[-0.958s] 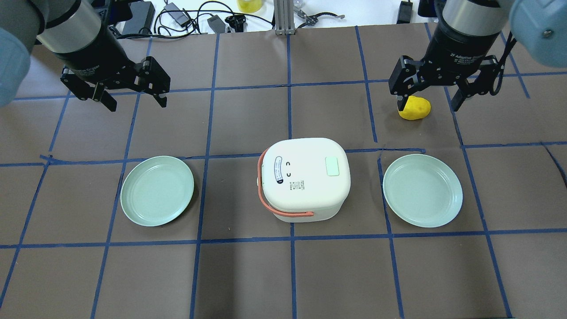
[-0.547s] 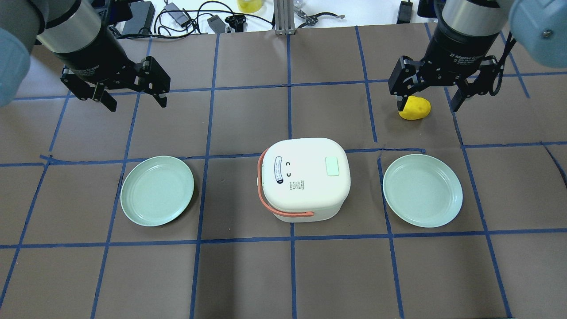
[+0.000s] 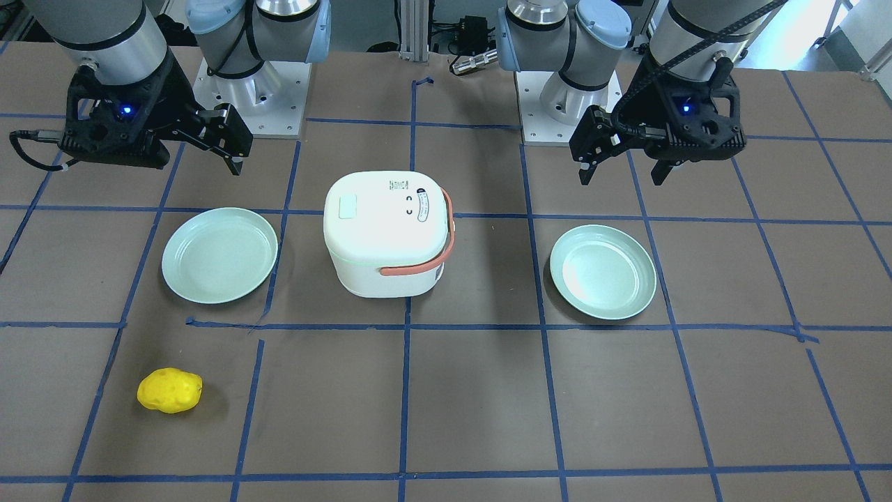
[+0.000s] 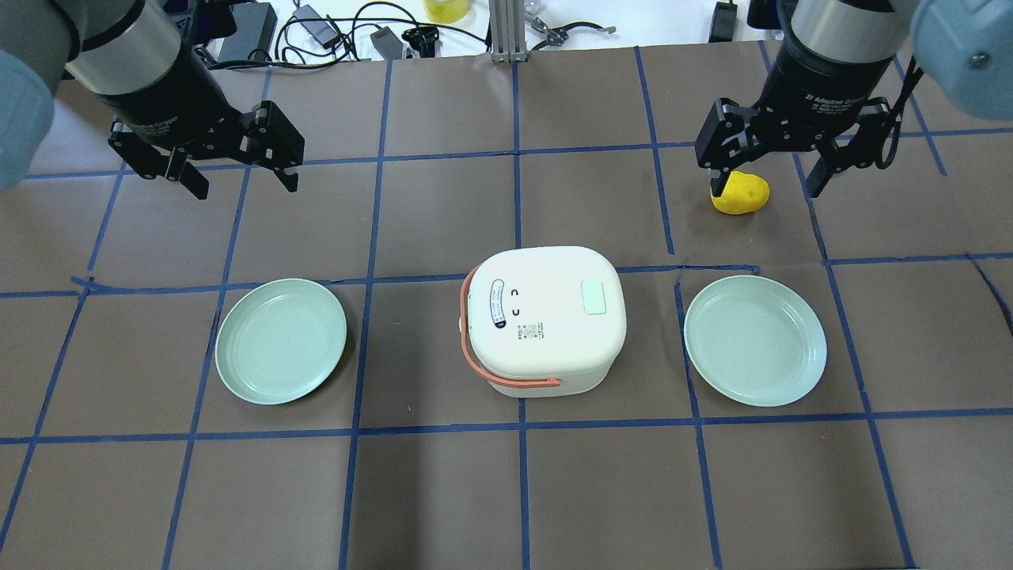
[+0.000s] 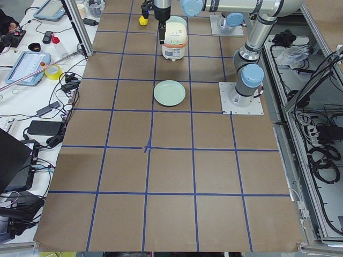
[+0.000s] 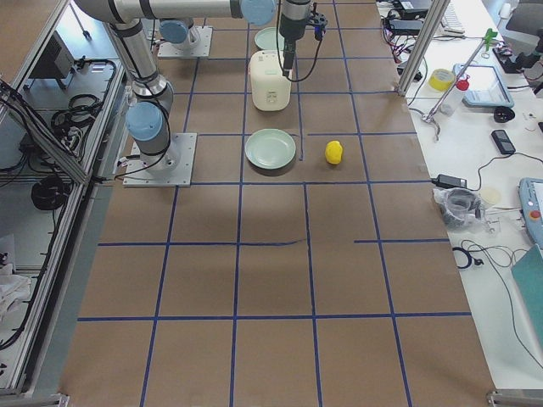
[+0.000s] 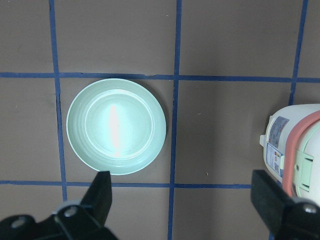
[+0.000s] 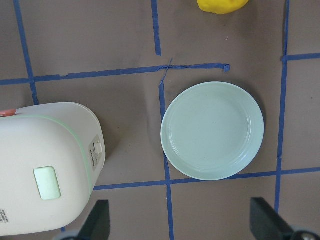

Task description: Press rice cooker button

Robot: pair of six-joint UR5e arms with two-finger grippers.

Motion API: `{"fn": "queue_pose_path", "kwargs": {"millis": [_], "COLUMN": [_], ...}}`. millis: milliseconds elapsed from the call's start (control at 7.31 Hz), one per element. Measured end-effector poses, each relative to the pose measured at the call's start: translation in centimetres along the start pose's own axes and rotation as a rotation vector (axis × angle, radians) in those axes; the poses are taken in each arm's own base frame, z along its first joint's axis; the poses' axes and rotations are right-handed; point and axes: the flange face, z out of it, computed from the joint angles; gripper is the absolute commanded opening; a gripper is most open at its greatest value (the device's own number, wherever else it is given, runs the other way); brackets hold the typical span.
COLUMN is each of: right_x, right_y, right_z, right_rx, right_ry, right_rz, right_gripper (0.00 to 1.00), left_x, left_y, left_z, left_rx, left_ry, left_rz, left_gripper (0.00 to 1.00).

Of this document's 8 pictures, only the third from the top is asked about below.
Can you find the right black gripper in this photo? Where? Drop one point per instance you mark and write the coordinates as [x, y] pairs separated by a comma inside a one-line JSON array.
[[175, 99]]

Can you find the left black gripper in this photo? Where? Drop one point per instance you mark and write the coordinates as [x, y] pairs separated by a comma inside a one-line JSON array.
[[644, 100]]

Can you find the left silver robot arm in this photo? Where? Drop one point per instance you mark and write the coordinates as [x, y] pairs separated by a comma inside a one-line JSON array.
[[582, 43]]

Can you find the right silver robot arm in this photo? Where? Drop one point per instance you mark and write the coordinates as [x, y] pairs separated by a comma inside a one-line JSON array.
[[124, 43]]

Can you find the green plate near potato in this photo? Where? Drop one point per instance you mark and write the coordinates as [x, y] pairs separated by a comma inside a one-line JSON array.
[[219, 256]]

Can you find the green plate far side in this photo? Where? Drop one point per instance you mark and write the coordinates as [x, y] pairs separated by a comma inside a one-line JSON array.
[[603, 272]]

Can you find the yellow toy potato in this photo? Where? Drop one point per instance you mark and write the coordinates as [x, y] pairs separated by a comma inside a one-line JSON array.
[[170, 390]]

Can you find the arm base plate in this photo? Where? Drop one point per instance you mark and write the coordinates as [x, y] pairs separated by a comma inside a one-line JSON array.
[[271, 102], [550, 109]]

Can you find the white rice cooker pink handle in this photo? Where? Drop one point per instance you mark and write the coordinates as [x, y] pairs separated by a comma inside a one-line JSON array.
[[388, 233]]

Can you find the aluminium frame post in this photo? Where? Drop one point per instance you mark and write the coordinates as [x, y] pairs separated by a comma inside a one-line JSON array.
[[414, 29]]

